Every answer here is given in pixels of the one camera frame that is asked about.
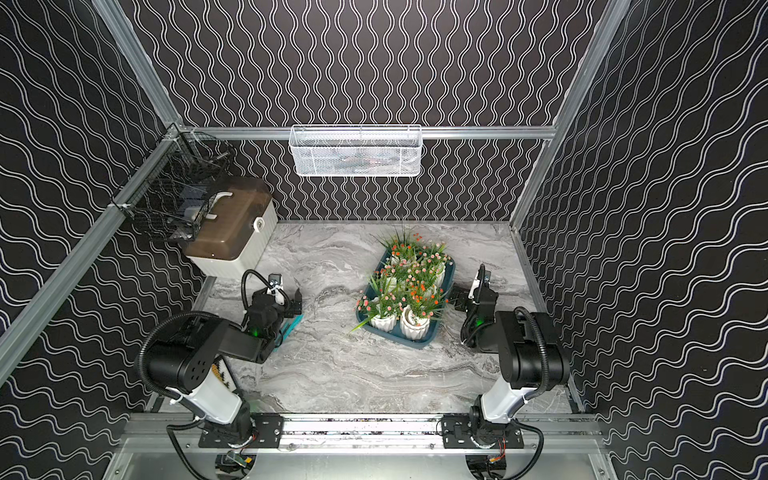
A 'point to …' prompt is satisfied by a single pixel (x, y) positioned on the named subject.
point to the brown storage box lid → (232, 211)
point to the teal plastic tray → (406, 297)
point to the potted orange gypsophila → (425, 303)
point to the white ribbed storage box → (246, 264)
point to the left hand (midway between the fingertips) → (281, 285)
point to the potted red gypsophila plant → (404, 246)
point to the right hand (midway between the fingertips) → (472, 286)
